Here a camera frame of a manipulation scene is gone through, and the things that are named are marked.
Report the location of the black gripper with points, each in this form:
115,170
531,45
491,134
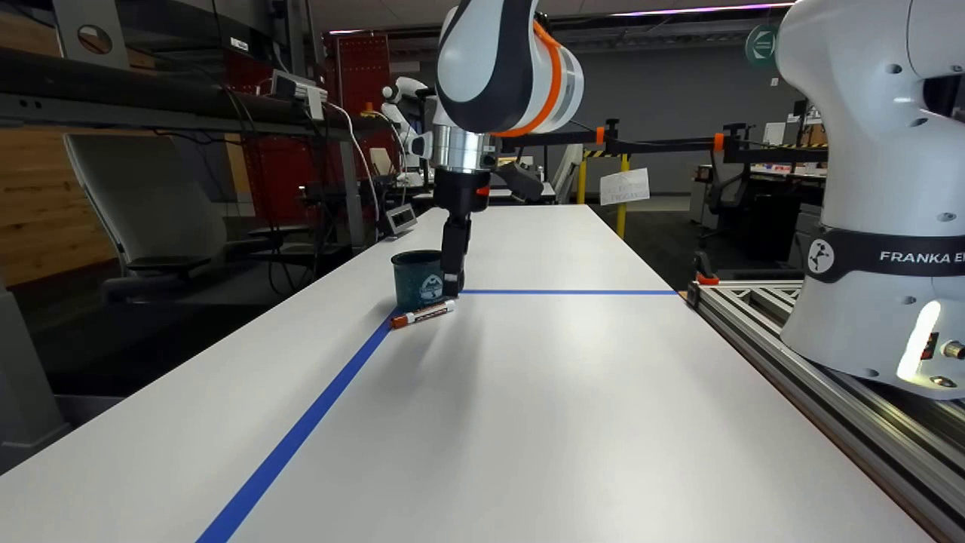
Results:
458,195

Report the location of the red brown marker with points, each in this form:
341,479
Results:
422,314

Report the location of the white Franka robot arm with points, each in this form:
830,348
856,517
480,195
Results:
884,152

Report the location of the dark teal cup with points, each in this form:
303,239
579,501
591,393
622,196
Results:
415,281

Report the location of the small grey device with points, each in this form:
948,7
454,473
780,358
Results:
398,219

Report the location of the short blue tape strip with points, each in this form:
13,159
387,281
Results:
575,292

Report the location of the small white background robot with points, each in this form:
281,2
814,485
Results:
407,122

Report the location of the white paper sign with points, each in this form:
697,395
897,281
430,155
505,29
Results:
626,189

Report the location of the red cabinet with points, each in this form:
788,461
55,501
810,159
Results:
356,69

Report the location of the white power box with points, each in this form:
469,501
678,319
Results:
303,92

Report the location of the long blue tape strip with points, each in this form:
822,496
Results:
303,433

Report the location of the black bar with orange clamps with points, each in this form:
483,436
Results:
664,142

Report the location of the grey chair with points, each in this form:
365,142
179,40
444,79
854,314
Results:
152,201

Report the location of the green round sign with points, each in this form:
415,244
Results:
760,45

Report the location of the grey metal shelf beam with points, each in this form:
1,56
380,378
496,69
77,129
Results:
122,93

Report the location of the plywood board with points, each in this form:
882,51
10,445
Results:
50,211

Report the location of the yellow post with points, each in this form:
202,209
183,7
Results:
622,221
579,184

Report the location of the aluminium rail base frame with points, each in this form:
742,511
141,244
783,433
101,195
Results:
862,422

